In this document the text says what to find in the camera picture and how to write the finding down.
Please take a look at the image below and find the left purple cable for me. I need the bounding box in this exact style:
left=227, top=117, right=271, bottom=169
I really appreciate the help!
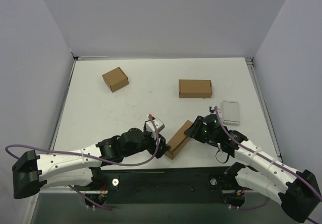
left=5, top=114, right=162, bottom=211

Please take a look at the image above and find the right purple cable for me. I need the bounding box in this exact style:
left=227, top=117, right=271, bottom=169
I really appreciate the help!
left=213, top=105, right=322, bottom=224

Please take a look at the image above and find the small square cardboard box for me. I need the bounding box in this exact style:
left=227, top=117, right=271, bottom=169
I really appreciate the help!
left=102, top=67, right=129, bottom=93

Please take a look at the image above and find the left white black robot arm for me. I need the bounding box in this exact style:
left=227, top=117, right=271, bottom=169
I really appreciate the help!
left=12, top=128, right=170, bottom=199

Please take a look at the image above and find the rectangular closed cardboard box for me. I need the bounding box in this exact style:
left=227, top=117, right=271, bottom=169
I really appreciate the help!
left=179, top=79, right=213, bottom=99

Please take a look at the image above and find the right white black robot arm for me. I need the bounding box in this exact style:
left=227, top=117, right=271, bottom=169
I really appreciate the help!
left=184, top=114, right=321, bottom=223

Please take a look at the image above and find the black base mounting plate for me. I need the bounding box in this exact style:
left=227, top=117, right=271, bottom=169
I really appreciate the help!
left=77, top=167, right=243, bottom=205

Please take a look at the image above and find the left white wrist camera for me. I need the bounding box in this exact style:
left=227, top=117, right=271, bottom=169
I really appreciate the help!
left=144, top=114, right=165, bottom=138

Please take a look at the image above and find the small white flat box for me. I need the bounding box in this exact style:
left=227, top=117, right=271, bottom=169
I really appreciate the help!
left=221, top=101, right=240, bottom=125

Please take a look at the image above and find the purple cable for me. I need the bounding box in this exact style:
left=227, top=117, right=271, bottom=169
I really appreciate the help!
left=5, top=114, right=162, bottom=211
left=213, top=105, right=322, bottom=224

